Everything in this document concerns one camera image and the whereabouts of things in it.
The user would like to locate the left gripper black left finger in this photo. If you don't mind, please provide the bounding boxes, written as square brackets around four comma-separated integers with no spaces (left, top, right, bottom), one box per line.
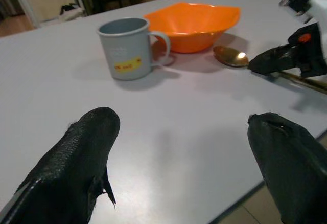
[0,106,121,224]

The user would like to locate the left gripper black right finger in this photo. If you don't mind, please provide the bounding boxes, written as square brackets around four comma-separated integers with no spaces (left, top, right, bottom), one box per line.
[247,111,327,224]

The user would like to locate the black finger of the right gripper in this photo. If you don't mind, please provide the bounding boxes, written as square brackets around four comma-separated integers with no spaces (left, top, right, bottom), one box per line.
[248,45,301,76]

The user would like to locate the gold metal spoon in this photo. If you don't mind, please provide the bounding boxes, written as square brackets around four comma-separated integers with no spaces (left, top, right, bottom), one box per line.
[213,45,327,95]

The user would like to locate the orange plastic bowl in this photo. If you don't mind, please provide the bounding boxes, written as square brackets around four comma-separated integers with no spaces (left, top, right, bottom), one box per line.
[143,2,242,54]

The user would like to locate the grey mug with yellow sticker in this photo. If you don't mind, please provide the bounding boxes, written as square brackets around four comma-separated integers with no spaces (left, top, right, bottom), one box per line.
[96,17,172,81]

